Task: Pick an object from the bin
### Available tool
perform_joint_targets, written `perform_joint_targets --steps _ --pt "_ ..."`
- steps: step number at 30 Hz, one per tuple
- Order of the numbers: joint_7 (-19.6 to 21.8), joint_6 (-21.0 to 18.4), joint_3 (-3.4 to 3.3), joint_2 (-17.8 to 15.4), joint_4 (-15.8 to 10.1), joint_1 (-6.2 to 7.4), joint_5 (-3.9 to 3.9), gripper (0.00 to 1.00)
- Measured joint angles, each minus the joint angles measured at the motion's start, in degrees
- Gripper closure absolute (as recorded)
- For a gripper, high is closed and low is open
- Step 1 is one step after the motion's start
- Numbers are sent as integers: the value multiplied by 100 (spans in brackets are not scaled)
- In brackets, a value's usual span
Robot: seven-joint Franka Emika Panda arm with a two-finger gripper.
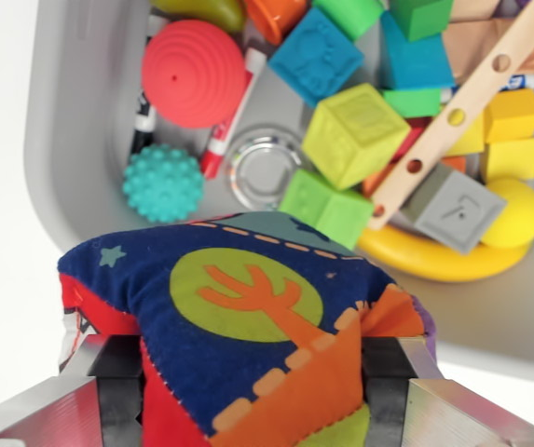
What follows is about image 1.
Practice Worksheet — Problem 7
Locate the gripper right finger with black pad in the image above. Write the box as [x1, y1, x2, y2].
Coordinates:
[362, 335, 534, 447]

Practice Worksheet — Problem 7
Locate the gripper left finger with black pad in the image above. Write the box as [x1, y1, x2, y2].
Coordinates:
[0, 333, 144, 447]

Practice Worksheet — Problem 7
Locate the colourful fabric soft cube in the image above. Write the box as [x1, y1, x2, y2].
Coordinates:
[56, 211, 438, 447]

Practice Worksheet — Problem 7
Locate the grey plastic bin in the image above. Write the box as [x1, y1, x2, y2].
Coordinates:
[22, 0, 534, 362]

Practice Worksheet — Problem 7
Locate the grey embossed soft cube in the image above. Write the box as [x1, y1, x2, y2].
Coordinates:
[400, 162, 509, 255]

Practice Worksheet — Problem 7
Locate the yellow plastic dome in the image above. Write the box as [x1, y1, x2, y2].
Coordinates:
[479, 176, 534, 248]

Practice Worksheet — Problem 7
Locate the light green embossed soft cube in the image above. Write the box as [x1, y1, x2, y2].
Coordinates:
[279, 168, 375, 251]

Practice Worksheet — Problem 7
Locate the orange block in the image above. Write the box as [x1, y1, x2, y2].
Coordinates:
[362, 156, 468, 197]

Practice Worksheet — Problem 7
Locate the teal bumpy rubber ball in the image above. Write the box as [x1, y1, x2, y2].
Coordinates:
[122, 143, 205, 224]

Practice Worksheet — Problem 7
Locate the yellow foam block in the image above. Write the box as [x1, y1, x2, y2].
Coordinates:
[447, 111, 486, 157]
[480, 137, 534, 182]

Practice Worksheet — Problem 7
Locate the wooden bar with holes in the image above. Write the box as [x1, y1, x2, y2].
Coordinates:
[368, 0, 534, 232]

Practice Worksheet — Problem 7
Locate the red block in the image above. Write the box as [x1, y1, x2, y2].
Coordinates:
[390, 118, 431, 164]

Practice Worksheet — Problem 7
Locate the yellow-green embossed soft cube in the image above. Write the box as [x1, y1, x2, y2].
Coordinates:
[301, 83, 412, 191]

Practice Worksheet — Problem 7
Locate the black dry erase marker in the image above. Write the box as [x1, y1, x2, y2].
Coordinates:
[129, 88, 158, 157]

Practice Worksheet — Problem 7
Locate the yellow foam cube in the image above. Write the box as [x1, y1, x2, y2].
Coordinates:
[483, 88, 534, 143]

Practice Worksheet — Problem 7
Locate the green foam block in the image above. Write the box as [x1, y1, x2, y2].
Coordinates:
[382, 88, 443, 118]

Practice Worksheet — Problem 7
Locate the red dry erase marker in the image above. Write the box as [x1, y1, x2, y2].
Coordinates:
[199, 48, 267, 181]

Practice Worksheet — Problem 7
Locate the blue marker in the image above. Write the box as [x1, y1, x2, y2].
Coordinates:
[441, 69, 534, 102]

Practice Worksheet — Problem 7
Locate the teal foam block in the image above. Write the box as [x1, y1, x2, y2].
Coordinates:
[380, 11, 457, 89]

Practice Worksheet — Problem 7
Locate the red ribbed rubber ball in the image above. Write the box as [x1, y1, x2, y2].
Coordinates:
[141, 19, 248, 129]

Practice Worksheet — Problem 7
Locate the large tan wooden block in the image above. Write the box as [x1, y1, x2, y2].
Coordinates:
[443, 18, 534, 85]

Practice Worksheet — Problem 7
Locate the teal embossed soft cube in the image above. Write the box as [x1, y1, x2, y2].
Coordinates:
[267, 7, 365, 108]

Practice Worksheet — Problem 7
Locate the green wooden block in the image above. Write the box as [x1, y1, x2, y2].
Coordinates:
[390, 0, 454, 43]

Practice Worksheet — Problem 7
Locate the green plastic cylinder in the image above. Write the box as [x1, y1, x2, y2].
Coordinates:
[312, 0, 384, 43]

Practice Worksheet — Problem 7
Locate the olive green toy pear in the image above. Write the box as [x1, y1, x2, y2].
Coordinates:
[149, 0, 247, 34]

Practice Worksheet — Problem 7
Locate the orange plastic toy cup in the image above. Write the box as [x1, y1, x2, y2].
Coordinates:
[242, 0, 309, 46]

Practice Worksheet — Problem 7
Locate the yellow plastic ring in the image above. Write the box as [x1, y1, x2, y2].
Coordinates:
[357, 225, 528, 283]

